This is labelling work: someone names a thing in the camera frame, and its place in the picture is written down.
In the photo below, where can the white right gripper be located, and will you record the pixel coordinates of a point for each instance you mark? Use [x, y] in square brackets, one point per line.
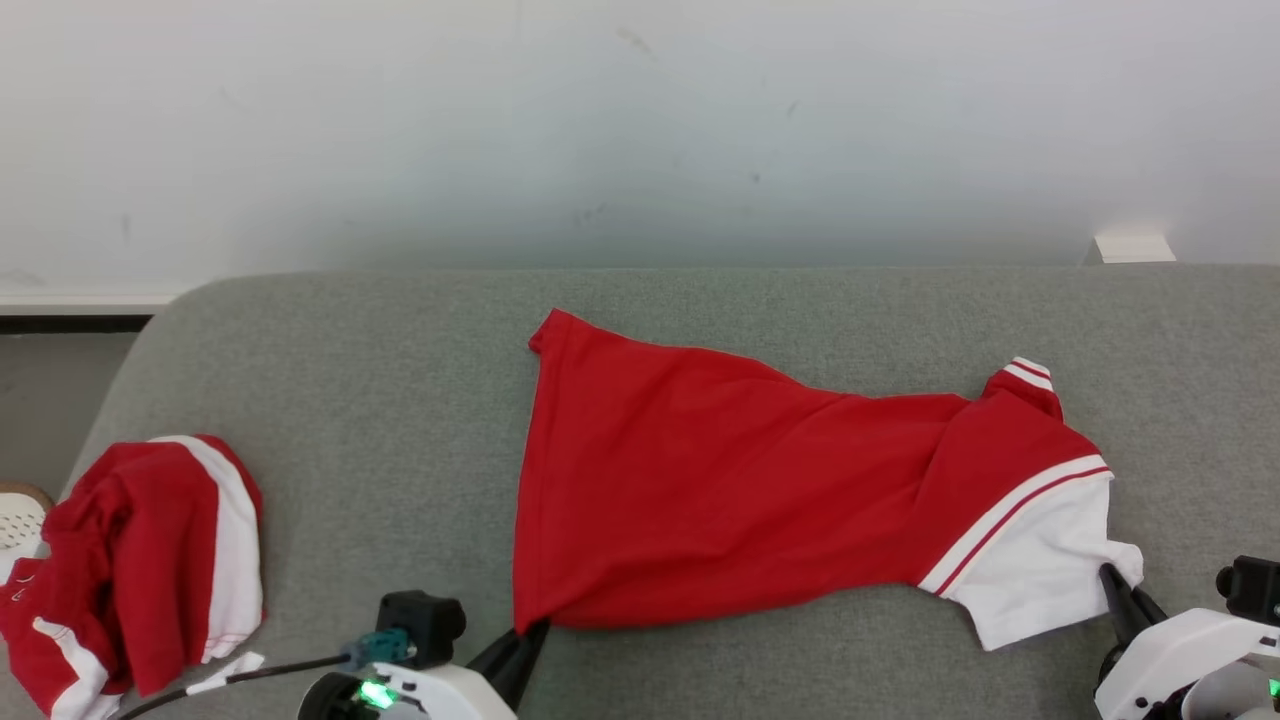
[1170, 660]

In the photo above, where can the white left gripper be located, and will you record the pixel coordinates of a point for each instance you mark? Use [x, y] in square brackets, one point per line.
[420, 695]

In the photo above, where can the red white lettered jersey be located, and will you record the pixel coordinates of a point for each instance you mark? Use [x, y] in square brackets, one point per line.
[700, 480]

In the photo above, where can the red garment with white band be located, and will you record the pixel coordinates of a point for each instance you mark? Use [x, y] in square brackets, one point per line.
[130, 560]

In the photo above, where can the white perforated laundry basket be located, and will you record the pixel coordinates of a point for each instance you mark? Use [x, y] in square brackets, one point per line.
[20, 520]

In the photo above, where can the black white baseboard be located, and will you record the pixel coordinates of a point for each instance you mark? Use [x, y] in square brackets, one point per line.
[70, 322]

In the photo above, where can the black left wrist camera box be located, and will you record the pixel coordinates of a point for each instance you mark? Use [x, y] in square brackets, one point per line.
[420, 625]

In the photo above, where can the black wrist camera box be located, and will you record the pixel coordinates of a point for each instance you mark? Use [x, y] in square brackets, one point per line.
[420, 625]
[1255, 590]

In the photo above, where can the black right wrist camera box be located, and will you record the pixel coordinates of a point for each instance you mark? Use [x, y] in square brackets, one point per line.
[1255, 590]

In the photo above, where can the white wall box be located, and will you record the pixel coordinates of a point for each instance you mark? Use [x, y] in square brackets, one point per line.
[1135, 248]

